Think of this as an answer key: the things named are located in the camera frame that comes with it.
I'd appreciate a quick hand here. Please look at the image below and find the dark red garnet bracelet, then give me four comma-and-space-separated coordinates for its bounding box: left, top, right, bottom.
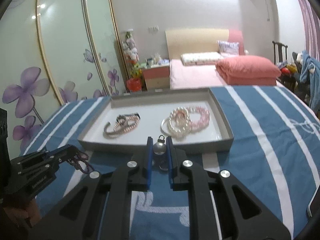
67, 149, 95, 174

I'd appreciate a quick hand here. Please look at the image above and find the pearl drop earring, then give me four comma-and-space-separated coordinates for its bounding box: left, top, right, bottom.
153, 135, 166, 155

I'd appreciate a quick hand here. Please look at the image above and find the pink bead crystal bracelet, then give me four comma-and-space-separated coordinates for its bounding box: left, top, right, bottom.
175, 105, 211, 133

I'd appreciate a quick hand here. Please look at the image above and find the white pearl bracelet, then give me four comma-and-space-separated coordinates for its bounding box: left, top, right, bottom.
166, 106, 194, 139

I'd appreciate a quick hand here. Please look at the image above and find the white smartphone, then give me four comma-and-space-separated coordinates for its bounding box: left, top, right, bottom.
307, 186, 320, 218

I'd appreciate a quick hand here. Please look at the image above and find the blue striped bedspread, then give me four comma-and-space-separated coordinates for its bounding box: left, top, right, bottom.
25, 86, 319, 239

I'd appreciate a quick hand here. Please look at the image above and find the silver open cuff bangle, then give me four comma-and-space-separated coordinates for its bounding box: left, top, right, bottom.
103, 121, 131, 138

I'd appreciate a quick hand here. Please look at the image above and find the silver bangle in tray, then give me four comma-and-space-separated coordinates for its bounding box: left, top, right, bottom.
160, 118, 175, 136

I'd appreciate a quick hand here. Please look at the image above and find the grey cardboard tray box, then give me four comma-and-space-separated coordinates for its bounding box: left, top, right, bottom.
78, 88, 234, 154

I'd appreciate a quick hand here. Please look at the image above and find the floral sliding wardrobe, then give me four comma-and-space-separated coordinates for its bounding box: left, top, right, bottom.
1, 0, 126, 158

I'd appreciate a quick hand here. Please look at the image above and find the pink nightstand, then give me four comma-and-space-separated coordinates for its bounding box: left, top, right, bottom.
143, 66, 170, 90

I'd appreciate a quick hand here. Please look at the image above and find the stack of plush toys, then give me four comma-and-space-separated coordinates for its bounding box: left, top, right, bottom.
122, 29, 139, 78

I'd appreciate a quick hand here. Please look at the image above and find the salmon folded duvet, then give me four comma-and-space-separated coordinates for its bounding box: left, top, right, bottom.
216, 55, 281, 86

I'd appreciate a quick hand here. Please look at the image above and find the pink bed sheet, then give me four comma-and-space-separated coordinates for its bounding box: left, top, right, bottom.
170, 60, 226, 89

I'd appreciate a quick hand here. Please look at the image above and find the blue plush robe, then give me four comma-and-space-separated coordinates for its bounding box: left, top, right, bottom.
299, 50, 320, 112

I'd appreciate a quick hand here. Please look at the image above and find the white patterned pillow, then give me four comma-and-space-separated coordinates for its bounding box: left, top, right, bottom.
181, 51, 223, 66

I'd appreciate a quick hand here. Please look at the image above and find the purple floral pillow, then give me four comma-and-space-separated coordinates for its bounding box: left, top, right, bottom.
217, 41, 240, 55

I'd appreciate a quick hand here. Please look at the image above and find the dark wooden chair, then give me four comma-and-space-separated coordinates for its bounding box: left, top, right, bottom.
272, 41, 288, 64

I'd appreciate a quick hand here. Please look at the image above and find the cream pink headboard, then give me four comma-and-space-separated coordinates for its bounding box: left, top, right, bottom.
165, 28, 245, 60

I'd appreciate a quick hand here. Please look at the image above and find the pink curtain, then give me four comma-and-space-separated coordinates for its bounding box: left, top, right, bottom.
298, 0, 320, 60

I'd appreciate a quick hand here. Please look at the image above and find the small pink pearl bracelet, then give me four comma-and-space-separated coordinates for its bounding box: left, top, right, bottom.
113, 118, 140, 135

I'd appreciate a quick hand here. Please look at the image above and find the black bead bracelet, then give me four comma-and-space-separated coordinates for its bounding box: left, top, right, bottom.
116, 112, 141, 126

